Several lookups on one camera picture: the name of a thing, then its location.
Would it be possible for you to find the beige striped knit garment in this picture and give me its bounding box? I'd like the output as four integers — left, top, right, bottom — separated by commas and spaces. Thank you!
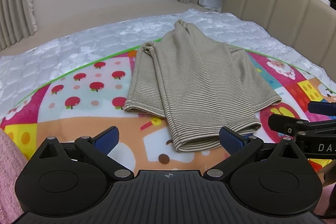
123, 20, 281, 152

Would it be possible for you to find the colourful cartoon play mat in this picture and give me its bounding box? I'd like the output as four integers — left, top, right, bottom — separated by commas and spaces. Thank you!
1, 50, 335, 172

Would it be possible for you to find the pink fuzzy blanket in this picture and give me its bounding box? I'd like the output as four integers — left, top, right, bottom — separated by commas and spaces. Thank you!
0, 130, 27, 223

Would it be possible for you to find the beige padded headboard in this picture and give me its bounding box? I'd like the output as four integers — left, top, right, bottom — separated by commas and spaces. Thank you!
222, 0, 335, 72

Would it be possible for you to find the white quilted mattress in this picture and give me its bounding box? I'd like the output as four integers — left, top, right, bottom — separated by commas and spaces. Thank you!
1, 9, 335, 117

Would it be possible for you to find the left beige curtain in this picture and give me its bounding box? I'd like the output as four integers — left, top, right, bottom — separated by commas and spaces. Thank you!
0, 0, 38, 50

